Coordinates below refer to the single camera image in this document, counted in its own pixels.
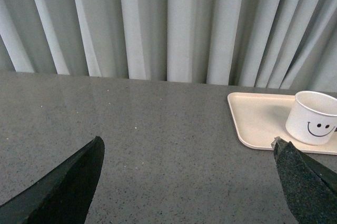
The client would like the white smiley mug black handle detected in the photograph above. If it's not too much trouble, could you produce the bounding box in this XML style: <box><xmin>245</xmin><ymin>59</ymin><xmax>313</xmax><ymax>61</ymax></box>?
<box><xmin>285</xmin><ymin>91</ymin><xmax>336</xmax><ymax>145</ymax></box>

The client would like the grey-white curtain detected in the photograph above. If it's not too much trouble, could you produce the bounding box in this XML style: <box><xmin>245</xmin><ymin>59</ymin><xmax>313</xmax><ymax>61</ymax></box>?
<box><xmin>1</xmin><ymin>0</ymin><xmax>336</xmax><ymax>92</ymax></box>

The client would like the cream rectangular tray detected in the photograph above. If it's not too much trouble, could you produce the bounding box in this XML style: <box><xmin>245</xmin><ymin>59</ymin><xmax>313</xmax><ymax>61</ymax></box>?
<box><xmin>227</xmin><ymin>92</ymin><xmax>336</xmax><ymax>155</ymax></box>

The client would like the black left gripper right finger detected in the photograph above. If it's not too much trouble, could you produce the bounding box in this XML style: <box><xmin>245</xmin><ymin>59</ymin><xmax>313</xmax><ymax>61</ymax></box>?
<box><xmin>271</xmin><ymin>137</ymin><xmax>336</xmax><ymax>223</ymax></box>

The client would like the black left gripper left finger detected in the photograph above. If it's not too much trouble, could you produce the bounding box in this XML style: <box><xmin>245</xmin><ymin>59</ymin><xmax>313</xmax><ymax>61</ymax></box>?
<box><xmin>1</xmin><ymin>137</ymin><xmax>105</xmax><ymax>223</ymax></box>

